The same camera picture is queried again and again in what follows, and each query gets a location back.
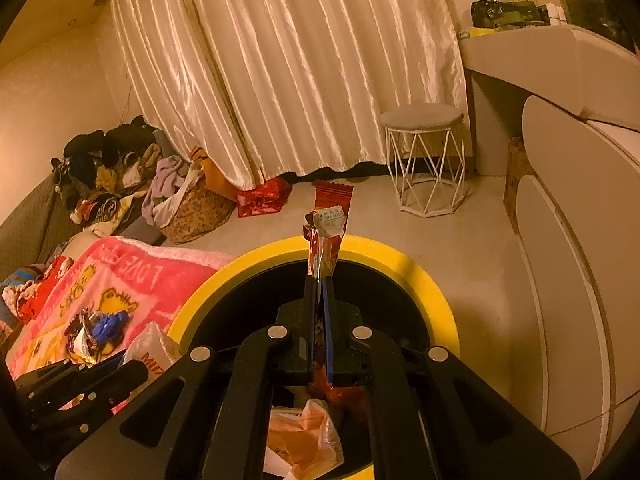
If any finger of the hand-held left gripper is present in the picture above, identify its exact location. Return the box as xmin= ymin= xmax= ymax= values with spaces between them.
xmin=25 ymin=362 xmax=149 ymax=433
xmin=14 ymin=350 xmax=127 ymax=397

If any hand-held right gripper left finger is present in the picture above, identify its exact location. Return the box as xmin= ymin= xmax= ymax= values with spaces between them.
xmin=54 ymin=275 xmax=322 ymax=480

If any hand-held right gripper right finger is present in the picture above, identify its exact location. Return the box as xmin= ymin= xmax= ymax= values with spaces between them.
xmin=321 ymin=275 xmax=582 ymax=480

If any purple snack wrapper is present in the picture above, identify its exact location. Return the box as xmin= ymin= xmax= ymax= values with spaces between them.
xmin=65 ymin=307 xmax=101 ymax=361

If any white red-print plastic bag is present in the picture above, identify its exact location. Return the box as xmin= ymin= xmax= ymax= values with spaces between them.
xmin=122 ymin=321 xmax=182 ymax=377

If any black bin with yellow rim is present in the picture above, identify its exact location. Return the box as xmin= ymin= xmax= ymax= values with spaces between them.
xmin=167 ymin=235 xmax=461 ymax=480

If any red clear snack wrapper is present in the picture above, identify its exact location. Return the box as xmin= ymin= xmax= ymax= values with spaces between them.
xmin=301 ymin=180 xmax=355 ymax=391

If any white orange printed plastic bag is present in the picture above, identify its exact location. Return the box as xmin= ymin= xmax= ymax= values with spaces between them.
xmin=264 ymin=397 xmax=346 ymax=480

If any red floral cloth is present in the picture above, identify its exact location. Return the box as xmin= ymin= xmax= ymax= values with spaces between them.
xmin=15 ymin=255 xmax=76 ymax=326

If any blue patterned quilt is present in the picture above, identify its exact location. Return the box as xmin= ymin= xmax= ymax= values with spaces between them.
xmin=0 ymin=265 xmax=36 ymax=308

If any pink printed blanket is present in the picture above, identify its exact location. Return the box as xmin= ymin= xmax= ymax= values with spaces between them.
xmin=5 ymin=236 xmax=237 ymax=411

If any red shiny bag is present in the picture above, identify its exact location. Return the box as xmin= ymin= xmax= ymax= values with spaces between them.
xmin=236 ymin=176 xmax=294 ymax=219

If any beige bed sheet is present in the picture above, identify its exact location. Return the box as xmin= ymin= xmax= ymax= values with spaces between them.
xmin=64 ymin=230 xmax=103 ymax=257

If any patterned laundry basket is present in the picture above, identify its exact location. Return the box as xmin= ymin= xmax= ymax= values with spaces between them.
xmin=160 ymin=180 xmax=237 ymax=246

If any grey sofa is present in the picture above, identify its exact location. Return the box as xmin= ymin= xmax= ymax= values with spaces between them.
xmin=0 ymin=170 xmax=81 ymax=281

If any white cloth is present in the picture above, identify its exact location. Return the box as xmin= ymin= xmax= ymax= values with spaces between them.
xmin=152 ymin=165 xmax=207 ymax=229

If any lilac cloth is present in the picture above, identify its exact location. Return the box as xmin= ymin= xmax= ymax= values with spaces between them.
xmin=141 ymin=155 xmax=192 ymax=226

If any pile of clothes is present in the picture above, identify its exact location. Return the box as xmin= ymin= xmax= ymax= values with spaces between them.
xmin=50 ymin=115 xmax=164 ymax=234

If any white curved cabinet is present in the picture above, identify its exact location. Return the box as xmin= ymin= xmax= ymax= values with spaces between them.
xmin=514 ymin=95 xmax=640 ymax=472

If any cream satin curtain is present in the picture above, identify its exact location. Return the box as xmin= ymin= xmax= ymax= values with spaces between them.
xmin=107 ymin=0 xmax=469 ymax=192

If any white desk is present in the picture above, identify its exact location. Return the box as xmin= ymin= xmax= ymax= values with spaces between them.
xmin=458 ymin=25 xmax=640 ymax=177

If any green box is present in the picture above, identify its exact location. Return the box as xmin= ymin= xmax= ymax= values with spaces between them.
xmin=470 ymin=0 xmax=552 ymax=31

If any dark box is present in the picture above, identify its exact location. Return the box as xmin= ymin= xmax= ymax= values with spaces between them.
xmin=565 ymin=0 xmax=628 ymax=52

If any white wire stool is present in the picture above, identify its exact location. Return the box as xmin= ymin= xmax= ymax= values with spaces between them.
xmin=379 ymin=104 xmax=467 ymax=219

